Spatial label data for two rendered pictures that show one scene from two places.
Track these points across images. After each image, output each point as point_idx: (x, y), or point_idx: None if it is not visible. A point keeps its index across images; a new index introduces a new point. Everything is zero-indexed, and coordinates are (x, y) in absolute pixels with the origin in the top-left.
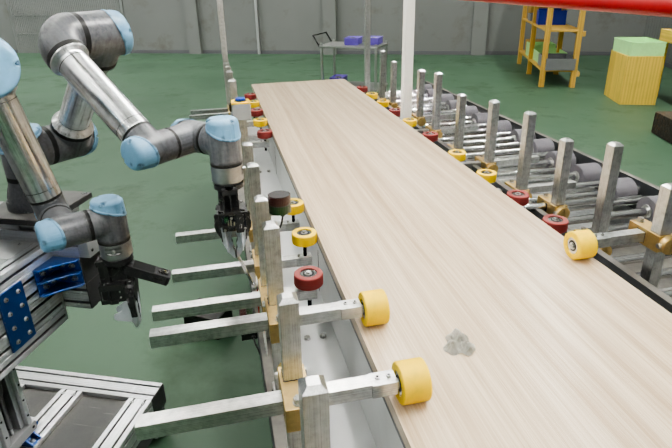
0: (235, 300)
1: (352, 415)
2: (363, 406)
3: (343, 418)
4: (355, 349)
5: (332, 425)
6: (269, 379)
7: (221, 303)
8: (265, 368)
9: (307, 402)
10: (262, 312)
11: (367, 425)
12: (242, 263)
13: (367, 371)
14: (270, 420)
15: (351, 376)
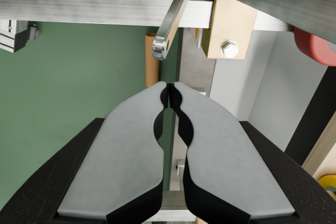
0: (154, 25)
1: (246, 92)
2: (260, 92)
3: (238, 93)
4: (295, 89)
5: (226, 97)
6: (184, 73)
7: (123, 24)
8: (183, 54)
9: None
10: (202, 42)
11: (252, 104)
12: None
13: (281, 137)
14: (174, 119)
15: (273, 47)
